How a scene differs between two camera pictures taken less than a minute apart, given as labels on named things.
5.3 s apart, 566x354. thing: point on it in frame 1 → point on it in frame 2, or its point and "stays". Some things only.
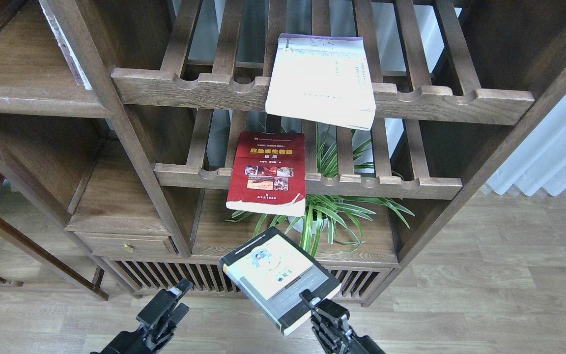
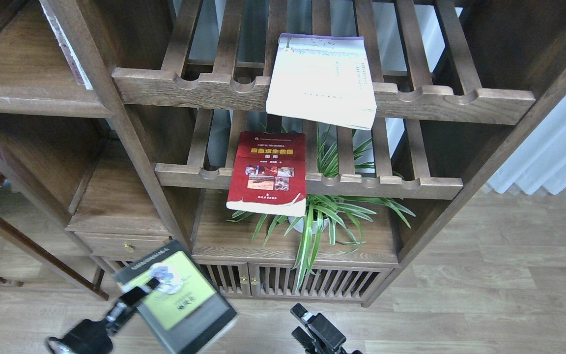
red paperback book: [268, 174] stays
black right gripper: [331, 331] → [324, 338]
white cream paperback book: [323, 78] stays
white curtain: [561, 154] stays
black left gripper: [160, 317] → [91, 337]
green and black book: [272, 272] → [185, 308]
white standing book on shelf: [76, 72] stays
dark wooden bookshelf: [134, 143] stays
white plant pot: [299, 226] stays
